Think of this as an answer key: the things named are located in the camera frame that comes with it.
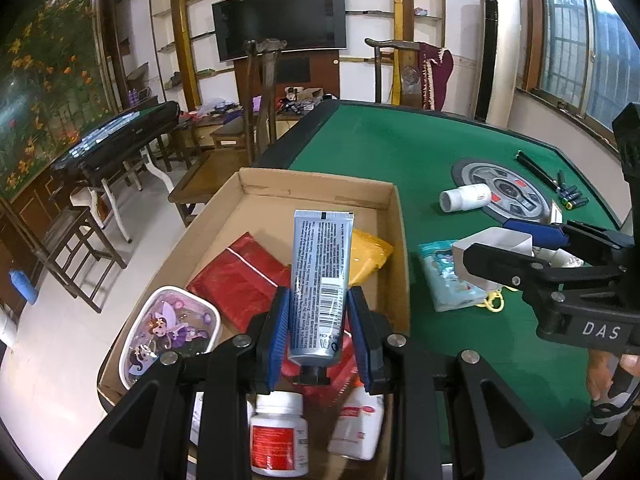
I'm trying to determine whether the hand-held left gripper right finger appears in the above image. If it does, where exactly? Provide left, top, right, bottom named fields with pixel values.
left=347, top=286, right=581, bottom=480

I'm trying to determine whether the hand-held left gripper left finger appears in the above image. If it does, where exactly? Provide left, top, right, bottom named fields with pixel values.
left=57, top=287, right=292, bottom=480

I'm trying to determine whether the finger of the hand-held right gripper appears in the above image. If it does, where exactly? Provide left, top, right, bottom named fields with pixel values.
left=462, top=242, right=626, bottom=311
left=502, top=217, right=628, bottom=267

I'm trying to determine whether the white square box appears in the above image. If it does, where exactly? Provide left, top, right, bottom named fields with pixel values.
left=451, top=226, right=536, bottom=293

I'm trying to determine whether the white plastic bottle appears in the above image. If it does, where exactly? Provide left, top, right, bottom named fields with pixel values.
left=439, top=183, right=493, bottom=212

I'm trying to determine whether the red packet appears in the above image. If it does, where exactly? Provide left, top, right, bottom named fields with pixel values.
left=186, top=231, right=358, bottom=406

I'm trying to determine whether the silver tube black cap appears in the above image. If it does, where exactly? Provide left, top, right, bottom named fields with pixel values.
left=287, top=210, right=355, bottom=387

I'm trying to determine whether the white pill bottle red label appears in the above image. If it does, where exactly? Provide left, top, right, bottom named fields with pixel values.
left=249, top=391, right=308, bottom=478

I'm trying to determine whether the cardboard box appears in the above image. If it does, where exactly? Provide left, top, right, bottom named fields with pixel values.
left=97, top=167, right=412, bottom=480

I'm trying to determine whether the person's right hand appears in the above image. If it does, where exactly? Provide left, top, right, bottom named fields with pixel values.
left=586, top=351, right=640, bottom=403

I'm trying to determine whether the round table control panel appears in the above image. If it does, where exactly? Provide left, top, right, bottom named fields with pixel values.
left=451, top=158, right=553, bottom=224

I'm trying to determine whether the blue cartoon tissue pack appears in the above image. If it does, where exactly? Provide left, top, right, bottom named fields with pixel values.
left=417, top=240, right=496, bottom=312

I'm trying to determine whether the yellow packet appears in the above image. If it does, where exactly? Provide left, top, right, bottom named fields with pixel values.
left=345, top=229, right=395, bottom=288

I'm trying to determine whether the white bottle orange cap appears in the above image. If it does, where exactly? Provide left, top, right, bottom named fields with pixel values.
left=327, top=382, right=386, bottom=461

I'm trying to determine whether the fairy print lunch box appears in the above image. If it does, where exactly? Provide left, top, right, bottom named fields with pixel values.
left=118, top=286, right=223, bottom=391

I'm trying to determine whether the standing air conditioner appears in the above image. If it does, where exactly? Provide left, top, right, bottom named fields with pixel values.
left=472, top=0, right=521, bottom=128

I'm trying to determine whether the dark red fringed cloth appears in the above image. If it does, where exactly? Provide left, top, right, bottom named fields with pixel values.
left=419, top=42, right=455, bottom=111

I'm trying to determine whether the window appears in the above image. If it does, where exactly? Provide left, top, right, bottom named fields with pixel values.
left=530, top=0, right=640, bottom=146

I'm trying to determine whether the wooden chair with cloth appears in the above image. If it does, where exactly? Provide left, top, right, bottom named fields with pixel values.
left=365, top=37, right=453, bottom=111

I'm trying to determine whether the low dark wooden chair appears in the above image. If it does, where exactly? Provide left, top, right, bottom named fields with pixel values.
left=20, top=205, right=128, bottom=313

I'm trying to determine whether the blue cylinder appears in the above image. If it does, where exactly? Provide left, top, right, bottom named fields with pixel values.
left=9, top=269, right=40, bottom=306

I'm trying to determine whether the black keyboard piano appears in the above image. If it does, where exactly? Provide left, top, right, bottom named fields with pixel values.
left=50, top=100, right=181, bottom=243

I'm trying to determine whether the black television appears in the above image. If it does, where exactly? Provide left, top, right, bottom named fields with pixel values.
left=211, top=0, right=347, bottom=63

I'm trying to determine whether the yellow case with chain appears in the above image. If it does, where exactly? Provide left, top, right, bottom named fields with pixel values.
left=475, top=287, right=505, bottom=313

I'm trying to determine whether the gold framed wall shelf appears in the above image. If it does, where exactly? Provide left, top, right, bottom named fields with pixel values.
left=147, top=0, right=446, bottom=111

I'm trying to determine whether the floral wall painting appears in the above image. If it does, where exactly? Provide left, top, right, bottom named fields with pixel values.
left=0, top=0, right=113, bottom=201

